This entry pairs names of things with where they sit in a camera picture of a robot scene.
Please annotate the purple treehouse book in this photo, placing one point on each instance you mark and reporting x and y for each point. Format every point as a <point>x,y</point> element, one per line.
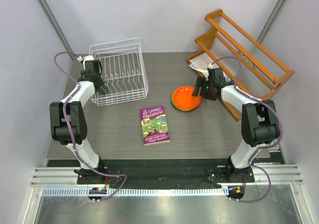
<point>154,125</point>

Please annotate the orange plate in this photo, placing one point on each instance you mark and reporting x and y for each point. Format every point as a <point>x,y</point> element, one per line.
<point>185,98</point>

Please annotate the perforated metal strip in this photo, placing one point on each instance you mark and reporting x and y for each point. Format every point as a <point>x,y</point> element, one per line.
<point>99,192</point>

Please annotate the aluminium rail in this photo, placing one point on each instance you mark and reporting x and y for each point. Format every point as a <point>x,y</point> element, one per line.
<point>280,174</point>

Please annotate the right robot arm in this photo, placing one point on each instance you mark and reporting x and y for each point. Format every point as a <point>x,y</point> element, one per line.
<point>260,124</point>

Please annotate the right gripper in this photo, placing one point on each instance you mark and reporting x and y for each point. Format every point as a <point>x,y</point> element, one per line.
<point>200,82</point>

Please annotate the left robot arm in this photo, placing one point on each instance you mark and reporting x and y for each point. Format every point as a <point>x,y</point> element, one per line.
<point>68,124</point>

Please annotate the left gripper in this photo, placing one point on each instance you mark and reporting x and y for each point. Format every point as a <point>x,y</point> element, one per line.
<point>101,82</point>

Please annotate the red floral plate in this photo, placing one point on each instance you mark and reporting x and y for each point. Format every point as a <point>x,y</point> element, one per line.
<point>179,109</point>

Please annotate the white paper packet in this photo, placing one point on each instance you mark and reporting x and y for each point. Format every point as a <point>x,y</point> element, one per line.
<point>200,64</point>

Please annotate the lime green plate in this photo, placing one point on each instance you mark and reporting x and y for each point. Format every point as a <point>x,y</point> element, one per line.
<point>174,104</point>

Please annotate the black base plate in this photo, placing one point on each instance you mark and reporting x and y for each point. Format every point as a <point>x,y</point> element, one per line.
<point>158,174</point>

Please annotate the orange wooden rack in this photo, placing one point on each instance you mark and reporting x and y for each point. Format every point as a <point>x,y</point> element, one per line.
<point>236,52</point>

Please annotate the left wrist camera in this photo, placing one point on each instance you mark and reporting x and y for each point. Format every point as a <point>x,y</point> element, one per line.
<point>85,60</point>

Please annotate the white wire dish rack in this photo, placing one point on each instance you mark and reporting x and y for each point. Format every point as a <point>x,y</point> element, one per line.
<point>123,71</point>

